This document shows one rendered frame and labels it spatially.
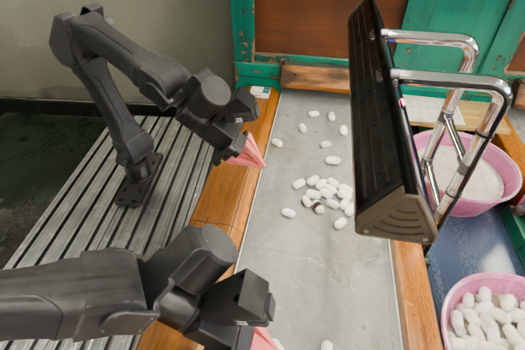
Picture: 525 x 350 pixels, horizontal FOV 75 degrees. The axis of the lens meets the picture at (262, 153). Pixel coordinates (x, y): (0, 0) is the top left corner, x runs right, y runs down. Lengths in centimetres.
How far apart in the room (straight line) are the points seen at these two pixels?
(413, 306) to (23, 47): 244
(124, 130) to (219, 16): 125
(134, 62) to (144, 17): 145
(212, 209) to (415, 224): 48
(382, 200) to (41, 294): 32
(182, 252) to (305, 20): 83
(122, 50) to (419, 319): 70
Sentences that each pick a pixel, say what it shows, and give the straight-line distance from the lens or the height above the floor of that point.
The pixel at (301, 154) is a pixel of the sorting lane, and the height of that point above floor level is 74.
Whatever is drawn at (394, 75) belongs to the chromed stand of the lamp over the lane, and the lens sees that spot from 51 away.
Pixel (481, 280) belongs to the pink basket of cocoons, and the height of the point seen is 76.
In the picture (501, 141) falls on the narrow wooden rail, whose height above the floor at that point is 76.
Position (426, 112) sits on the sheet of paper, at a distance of 111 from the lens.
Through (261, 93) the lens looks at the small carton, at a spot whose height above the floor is 78.
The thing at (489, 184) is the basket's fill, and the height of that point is 73.
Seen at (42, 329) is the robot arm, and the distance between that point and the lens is 40.
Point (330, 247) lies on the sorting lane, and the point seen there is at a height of 74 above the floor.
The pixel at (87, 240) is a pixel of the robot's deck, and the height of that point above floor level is 67.
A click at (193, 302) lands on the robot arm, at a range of 45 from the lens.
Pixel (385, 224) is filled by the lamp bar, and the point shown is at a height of 107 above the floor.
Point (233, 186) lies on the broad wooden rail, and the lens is 80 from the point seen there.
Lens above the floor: 134
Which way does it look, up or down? 41 degrees down
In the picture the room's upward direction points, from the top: straight up
